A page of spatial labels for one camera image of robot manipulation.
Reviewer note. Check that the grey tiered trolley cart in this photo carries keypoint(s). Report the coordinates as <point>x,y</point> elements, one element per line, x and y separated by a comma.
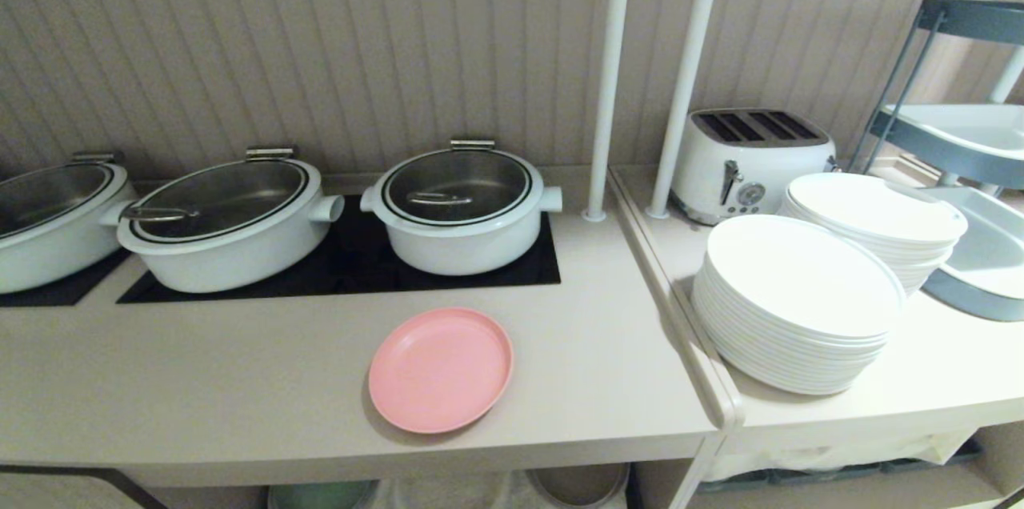
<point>952,145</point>

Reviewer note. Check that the white vertical pole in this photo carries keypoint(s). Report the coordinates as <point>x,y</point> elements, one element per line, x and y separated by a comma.
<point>608,77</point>
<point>684,77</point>

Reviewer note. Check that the beige bowl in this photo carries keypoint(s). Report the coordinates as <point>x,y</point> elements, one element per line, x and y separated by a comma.
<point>578,485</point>

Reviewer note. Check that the white trolley tray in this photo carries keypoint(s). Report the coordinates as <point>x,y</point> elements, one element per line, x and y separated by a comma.
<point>972,129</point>
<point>988,241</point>

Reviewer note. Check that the white oval chafing pot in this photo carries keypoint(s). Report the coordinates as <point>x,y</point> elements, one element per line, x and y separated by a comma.
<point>240,253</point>
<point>48,253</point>

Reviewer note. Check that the stack of white plates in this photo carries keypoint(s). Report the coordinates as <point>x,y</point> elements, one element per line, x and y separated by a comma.
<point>800,301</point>
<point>876,213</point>

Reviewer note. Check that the glass pot lid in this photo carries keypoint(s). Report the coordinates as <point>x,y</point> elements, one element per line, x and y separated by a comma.
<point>456,185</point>
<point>220,198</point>
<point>44,193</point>

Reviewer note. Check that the white round chafing pot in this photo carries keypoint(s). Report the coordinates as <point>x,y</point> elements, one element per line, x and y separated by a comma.
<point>472,245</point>

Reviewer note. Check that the pink round plate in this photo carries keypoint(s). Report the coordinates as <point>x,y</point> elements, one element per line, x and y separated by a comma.
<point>440,369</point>

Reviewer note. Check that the white four-slot toaster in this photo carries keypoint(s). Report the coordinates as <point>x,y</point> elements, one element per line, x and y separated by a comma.
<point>744,165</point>

